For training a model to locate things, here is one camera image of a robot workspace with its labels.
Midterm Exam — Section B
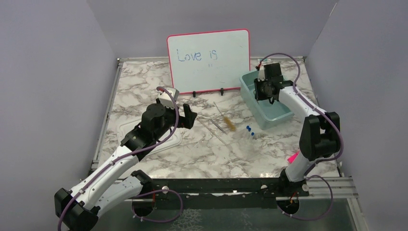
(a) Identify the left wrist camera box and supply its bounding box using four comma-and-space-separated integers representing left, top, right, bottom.
158, 88, 179, 109

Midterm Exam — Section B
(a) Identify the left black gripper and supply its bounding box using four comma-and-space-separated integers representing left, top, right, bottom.
154, 97, 197, 140

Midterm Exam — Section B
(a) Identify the pink highlighter marker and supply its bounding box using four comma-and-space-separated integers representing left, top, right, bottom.
287, 151, 300, 164

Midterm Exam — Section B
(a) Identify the brown test tube brush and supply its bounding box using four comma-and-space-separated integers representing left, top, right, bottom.
213, 102, 236, 131

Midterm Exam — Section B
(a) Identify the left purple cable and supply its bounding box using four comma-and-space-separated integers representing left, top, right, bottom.
57, 86, 180, 231

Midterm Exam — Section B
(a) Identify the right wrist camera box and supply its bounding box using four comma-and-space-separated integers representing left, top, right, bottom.
255, 65, 266, 81

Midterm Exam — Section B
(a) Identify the white bin lid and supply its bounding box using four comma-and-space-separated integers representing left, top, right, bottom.
116, 119, 182, 160

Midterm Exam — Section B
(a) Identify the black front mounting rail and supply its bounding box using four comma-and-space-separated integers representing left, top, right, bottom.
121, 169, 359, 224

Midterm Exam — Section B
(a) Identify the teal plastic bin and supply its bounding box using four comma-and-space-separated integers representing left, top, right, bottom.
240, 71, 294, 130

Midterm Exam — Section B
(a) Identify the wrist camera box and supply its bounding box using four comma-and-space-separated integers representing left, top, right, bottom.
158, 88, 179, 109
255, 65, 266, 81

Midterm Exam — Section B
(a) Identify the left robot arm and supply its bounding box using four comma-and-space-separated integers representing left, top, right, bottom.
54, 103, 197, 231

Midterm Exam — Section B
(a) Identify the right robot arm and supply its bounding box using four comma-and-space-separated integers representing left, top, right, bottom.
254, 63, 341, 196

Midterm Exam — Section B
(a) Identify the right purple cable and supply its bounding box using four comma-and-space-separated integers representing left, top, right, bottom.
256, 52, 344, 221

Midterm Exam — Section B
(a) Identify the pink framed whiteboard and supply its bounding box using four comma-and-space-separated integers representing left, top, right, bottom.
166, 29, 251, 94

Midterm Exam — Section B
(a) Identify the green white marker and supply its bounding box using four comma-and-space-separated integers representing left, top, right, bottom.
258, 58, 271, 62

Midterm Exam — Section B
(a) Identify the purple cable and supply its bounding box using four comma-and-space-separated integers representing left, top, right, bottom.
256, 52, 344, 221
57, 86, 180, 231

